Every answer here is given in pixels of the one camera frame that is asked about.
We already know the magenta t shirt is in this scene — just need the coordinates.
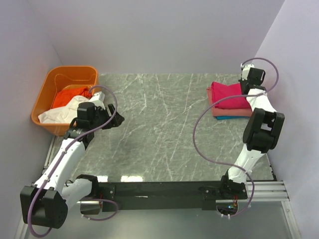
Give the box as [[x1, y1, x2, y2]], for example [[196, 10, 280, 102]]
[[210, 81, 251, 110]]

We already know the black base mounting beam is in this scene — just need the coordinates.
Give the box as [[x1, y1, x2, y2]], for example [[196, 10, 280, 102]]
[[85, 181, 248, 211]]

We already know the aluminium frame rail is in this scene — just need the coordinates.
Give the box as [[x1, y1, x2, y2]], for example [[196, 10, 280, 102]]
[[14, 139, 300, 239]]

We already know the orange plastic laundry basket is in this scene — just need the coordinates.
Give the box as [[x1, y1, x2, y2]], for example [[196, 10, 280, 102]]
[[31, 66, 99, 136]]

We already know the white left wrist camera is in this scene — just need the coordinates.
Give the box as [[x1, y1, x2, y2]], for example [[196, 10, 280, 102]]
[[89, 91, 105, 102]]

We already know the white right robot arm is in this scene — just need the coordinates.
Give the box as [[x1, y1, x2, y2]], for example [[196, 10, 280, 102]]
[[220, 64, 285, 197]]

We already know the orange t shirt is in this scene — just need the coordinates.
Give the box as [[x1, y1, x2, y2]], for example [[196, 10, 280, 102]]
[[51, 87, 92, 109]]

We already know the white t shirt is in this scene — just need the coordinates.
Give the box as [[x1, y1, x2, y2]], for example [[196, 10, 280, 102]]
[[38, 96, 89, 124]]

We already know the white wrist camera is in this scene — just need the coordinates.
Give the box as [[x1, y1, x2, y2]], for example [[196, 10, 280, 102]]
[[89, 91, 105, 102], [241, 63, 255, 81]]

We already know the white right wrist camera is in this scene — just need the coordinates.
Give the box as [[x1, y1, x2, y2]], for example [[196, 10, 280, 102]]
[[241, 63, 255, 81]]

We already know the folded blue t shirt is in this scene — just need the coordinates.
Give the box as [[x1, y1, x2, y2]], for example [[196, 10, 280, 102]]
[[215, 116, 249, 120]]

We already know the folded salmon pink t shirt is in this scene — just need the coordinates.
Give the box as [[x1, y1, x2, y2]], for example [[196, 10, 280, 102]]
[[206, 86, 252, 118]]

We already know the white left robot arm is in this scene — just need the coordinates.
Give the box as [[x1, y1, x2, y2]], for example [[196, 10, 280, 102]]
[[20, 102, 124, 230]]

